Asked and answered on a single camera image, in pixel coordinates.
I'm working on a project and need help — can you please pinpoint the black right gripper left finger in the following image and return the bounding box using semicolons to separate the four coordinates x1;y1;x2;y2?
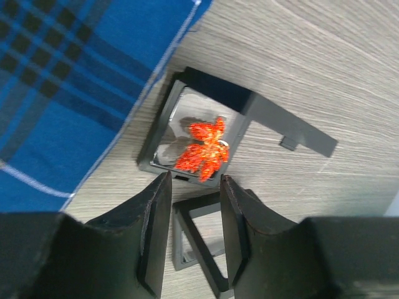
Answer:
1;172;172;298

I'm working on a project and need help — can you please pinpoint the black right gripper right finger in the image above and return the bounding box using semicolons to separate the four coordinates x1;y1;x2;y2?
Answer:
220;176;398;298

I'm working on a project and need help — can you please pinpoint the orange leaf brooch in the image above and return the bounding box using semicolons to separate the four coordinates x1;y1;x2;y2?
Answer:
175;116;229;183

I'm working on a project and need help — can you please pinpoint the blue plaid shirt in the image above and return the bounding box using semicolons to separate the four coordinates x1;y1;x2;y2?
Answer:
1;0;211;212

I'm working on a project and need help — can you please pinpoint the small black tilted frame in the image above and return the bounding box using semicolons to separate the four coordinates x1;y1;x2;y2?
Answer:
171;188;266;299

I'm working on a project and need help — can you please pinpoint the black square frame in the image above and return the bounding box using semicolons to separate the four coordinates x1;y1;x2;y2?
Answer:
137;67;338;187

